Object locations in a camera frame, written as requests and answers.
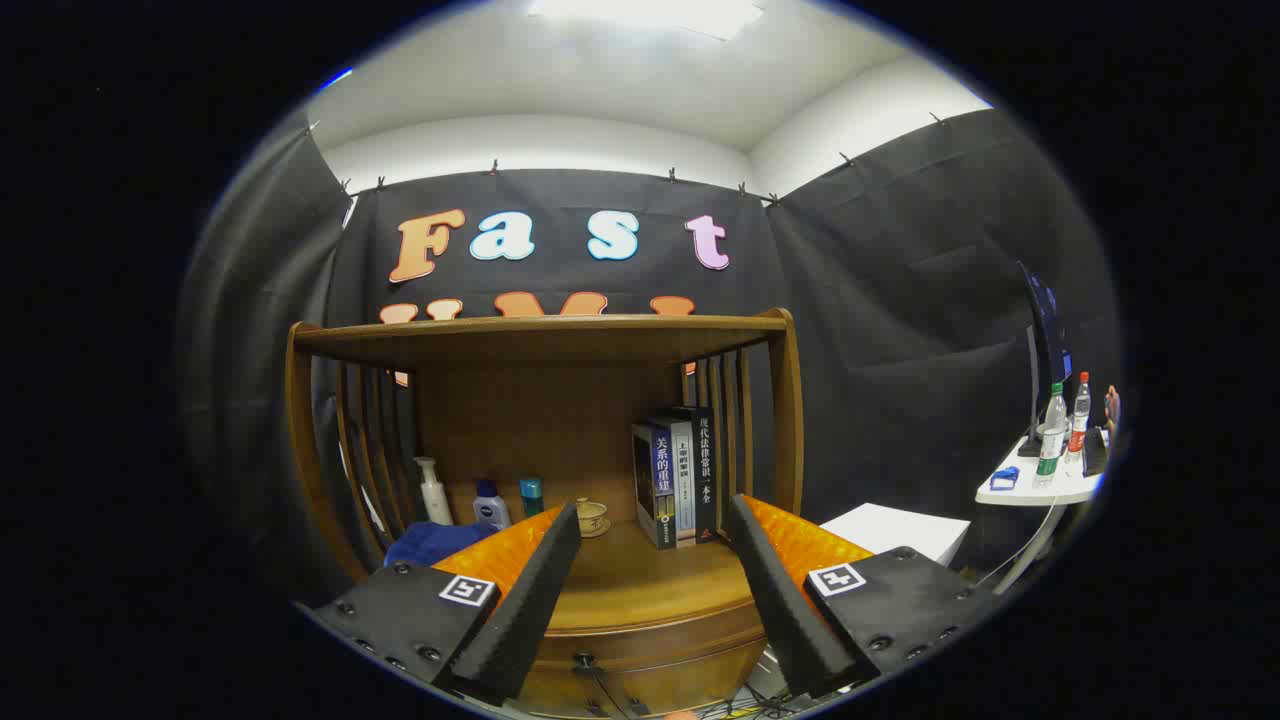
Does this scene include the blue spine book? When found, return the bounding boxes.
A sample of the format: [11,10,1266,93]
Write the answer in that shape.
[631,420,681,549]

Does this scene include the black floor cables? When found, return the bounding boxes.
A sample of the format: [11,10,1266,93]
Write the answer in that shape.
[700,688,801,719]

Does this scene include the white table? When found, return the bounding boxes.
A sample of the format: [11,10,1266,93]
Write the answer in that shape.
[976,435,1106,596]

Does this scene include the blue towel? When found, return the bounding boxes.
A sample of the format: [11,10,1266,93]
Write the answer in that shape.
[385,520,501,569]

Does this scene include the wooden cabinet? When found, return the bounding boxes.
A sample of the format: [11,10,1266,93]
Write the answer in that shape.
[285,308,806,719]

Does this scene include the white spine book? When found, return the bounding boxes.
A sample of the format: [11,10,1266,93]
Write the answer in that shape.
[670,415,698,546]

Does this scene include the wooden countertop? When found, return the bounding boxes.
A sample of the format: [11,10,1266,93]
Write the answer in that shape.
[380,515,761,636]

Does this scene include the green label water bottle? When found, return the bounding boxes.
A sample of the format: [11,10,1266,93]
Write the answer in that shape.
[1035,382,1069,488]

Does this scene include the white side cabinet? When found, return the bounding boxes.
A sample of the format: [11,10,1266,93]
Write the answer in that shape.
[820,503,971,569]

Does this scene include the white pump bottle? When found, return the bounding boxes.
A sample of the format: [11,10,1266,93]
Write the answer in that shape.
[413,457,453,526]

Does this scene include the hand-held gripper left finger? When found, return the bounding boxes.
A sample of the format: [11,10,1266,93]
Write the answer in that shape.
[300,503,583,706]

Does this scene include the computer monitor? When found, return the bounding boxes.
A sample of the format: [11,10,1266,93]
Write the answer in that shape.
[1017,260,1076,458]

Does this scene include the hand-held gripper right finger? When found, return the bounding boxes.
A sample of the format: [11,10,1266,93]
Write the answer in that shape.
[726,494,1001,699]

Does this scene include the white lotion bottle blue cap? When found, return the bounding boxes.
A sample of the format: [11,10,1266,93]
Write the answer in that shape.
[472,480,511,529]

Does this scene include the black spine book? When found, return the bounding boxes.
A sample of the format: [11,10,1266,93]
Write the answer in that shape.
[680,406,721,543]

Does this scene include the red label water bottle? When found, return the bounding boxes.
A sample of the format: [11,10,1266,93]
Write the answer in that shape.
[1066,372,1091,463]

